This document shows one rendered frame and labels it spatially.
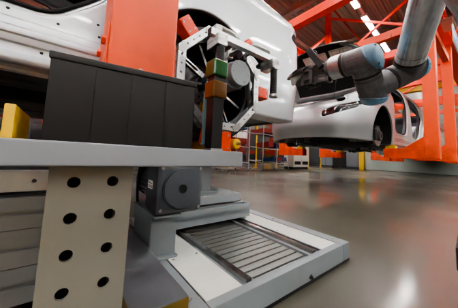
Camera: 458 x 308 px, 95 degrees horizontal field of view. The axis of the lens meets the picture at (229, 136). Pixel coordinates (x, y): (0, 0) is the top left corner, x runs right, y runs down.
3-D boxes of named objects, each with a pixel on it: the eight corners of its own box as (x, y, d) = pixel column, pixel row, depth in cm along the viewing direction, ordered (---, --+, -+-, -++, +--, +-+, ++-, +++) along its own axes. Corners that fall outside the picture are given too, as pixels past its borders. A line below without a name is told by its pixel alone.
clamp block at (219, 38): (215, 54, 96) (216, 43, 97) (227, 46, 89) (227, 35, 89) (206, 50, 93) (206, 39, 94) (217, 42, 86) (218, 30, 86)
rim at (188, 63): (223, 60, 155) (154, 47, 124) (244, 49, 137) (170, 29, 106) (228, 129, 155) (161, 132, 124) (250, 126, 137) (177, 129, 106)
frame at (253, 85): (250, 135, 134) (253, 53, 139) (257, 134, 128) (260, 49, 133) (168, 124, 101) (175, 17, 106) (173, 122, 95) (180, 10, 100)
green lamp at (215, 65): (218, 82, 52) (219, 67, 52) (228, 78, 49) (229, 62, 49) (204, 78, 50) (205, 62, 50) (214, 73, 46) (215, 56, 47)
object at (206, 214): (215, 204, 153) (216, 191, 154) (249, 217, 124) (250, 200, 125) (144, 214, 122) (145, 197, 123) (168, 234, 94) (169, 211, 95)
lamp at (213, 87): (217, 102, 52) (218, 86, 52) (227, 99, 48) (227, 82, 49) (203, 99, 49) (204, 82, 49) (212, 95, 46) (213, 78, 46)
